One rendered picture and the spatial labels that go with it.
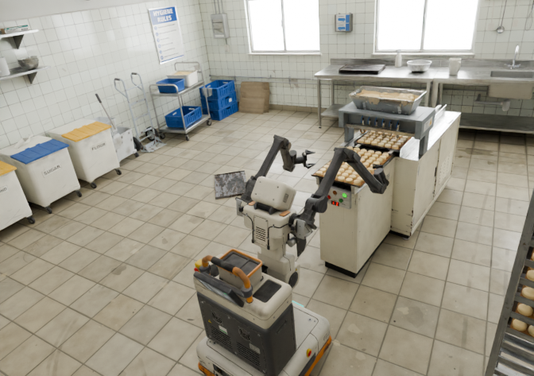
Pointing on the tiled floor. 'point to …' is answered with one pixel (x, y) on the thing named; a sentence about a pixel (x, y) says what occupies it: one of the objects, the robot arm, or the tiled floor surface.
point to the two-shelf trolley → (180, 106)
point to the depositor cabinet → (420, 175)
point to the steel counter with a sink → (519, 69)
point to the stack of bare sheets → (230, 184)
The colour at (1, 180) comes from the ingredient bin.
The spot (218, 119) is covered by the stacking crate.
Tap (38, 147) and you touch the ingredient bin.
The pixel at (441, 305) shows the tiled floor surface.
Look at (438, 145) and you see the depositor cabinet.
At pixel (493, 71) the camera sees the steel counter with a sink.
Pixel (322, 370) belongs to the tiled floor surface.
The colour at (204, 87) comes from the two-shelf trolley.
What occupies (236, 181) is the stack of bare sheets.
